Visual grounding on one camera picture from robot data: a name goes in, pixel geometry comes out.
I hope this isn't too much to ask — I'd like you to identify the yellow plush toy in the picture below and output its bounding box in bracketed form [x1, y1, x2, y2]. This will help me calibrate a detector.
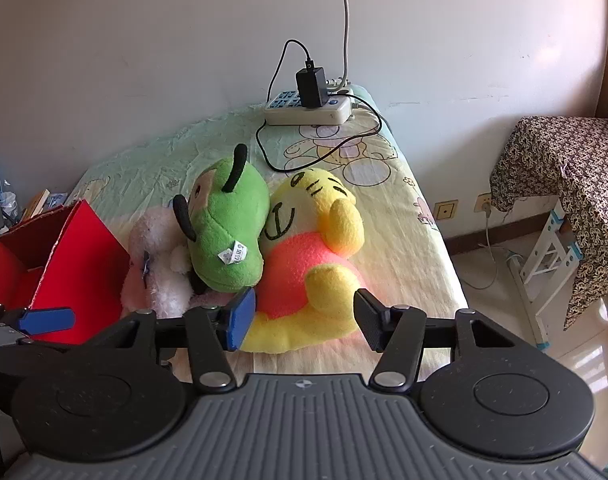
[241, 169, 367, 353]

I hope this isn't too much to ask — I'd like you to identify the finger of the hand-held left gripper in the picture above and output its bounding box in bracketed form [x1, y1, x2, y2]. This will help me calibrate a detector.
[0, 304, 76, 337]

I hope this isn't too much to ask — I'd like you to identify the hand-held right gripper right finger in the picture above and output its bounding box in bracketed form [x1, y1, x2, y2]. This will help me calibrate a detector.
[353, 288, 517, 392]

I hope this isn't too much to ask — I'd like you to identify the white power cable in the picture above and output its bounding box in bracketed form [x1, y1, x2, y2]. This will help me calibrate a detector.
[334, 0, 352, 92]

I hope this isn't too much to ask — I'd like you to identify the white plush rabbit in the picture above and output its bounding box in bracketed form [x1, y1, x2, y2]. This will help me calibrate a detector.
[120, 206, 219, 320]

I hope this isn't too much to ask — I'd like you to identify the white plug cable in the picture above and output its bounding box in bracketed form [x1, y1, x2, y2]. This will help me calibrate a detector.
[466, 207, 522, 291]

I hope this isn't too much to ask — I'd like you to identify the white power strip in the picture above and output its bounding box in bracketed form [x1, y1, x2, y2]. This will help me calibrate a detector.
[264, 82, 355, 126]

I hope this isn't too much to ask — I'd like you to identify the black adapter cable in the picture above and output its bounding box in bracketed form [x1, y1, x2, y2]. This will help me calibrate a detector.
[256, 39, 383, 173]

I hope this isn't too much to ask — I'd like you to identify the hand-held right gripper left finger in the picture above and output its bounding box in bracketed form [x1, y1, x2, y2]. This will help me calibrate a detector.
[86, 287, 258, 395]

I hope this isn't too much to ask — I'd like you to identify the black power adapter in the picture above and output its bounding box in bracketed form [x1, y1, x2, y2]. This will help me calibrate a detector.
[296, 60, 329, 109]

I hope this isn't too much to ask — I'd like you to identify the yellow cover book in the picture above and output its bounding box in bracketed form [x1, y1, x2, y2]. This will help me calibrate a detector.
[18, 189, 52, 223]

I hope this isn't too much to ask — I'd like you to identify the green plush toy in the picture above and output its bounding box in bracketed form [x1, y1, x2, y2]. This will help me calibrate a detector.
[173, 144, 271, 295]

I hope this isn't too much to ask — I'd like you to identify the red cardboard box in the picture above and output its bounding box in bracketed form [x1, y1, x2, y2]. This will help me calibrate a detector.
[0, 199, 132, 346]

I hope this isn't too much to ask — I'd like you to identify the white step stool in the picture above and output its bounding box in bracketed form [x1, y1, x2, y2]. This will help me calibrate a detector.
[506, 207, 582, 351]

